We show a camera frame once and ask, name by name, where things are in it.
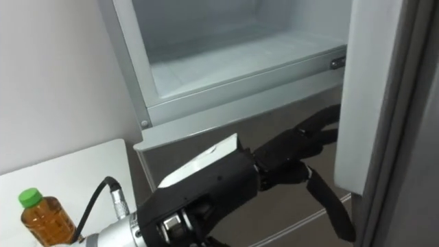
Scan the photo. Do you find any tea bottle with green cap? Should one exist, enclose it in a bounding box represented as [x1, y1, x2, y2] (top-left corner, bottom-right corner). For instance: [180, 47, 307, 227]
[18, 187, 78, 247]

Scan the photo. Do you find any grey fridge door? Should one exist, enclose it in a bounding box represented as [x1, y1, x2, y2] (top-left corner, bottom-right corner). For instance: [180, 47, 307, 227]
[333, 0, 439, 247]

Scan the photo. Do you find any grey fridge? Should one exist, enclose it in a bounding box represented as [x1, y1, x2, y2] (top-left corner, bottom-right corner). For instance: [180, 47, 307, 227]
[97, 0, 356, 247]

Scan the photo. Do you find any white table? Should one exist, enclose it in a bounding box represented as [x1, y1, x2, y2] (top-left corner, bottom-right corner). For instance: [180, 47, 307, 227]
[0, 138, 139, 247]

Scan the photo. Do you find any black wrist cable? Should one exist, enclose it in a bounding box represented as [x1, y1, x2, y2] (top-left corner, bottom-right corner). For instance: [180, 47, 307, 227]
[70, 176, 132, 244]

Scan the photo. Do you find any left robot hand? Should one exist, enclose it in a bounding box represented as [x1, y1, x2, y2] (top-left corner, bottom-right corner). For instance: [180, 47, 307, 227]
[136, 104, 342, 247]

